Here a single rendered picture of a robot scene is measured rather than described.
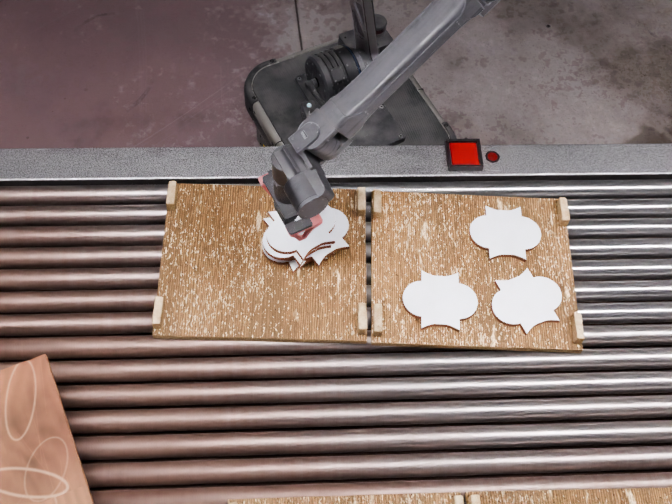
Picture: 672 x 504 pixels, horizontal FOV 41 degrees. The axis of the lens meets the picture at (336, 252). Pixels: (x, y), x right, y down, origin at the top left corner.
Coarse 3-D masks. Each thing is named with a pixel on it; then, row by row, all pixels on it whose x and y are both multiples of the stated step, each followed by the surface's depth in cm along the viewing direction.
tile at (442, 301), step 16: (416, 288) 179; (432, 288) 179; (448, 288) 179; (464, 288) 179; (416, 304) 177; (432, 304) 177; (448, 304) 177; (464, 304) 177; (432, 320) 175; (448, 320) 176
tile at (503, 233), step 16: (480, 224) 187; (496, 224) 187; (512, 224) 187; (528, 224) 187; (480, 240) 185; (496, 240) 185; (512, 240) 185; (528, 240) 186; (496, 256) 184; (512, 256) 184
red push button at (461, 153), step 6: (450, 144) 199; (456, 144) 199; (462, 144) 199; (468, 144) 199; (474, 144) 199; (450, 150) 198; (456, 150) 198; (462, 150) 198; (468, 150) 198; (474, 150) 199; (456, 156) 197; (462, 156) 198; (468, 156) 198; (474, 156) 198; (456, 162) 197; (462, 162) 197; (468, 162) 197; (474, 162) 197
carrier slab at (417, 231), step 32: (384, 192) 191; (384, 224) 187; (416, 224) 187; (448, 224) 188; (544, 224) 189; (384, 256) 183; (416, 256) 184; (448, 256) 184; (480, 256) 184; (544, 256) 185; (384, 288) 180; (480, 288) 181; (384, 320) 176; (416, 320) 176; (480, 320) 177; (576, 352) 176
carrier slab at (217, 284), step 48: (192, 192) 189; (240, 192) 189; (336, 192) 190; (192, 240) 183; (240, 240) 183; (192, 288) 177; (240, 288) 178; (288, 288) 179; (336, 288) 179; (192, 336) 172; (240, 336) 173; (288, 336) 173; (336, 336) 174
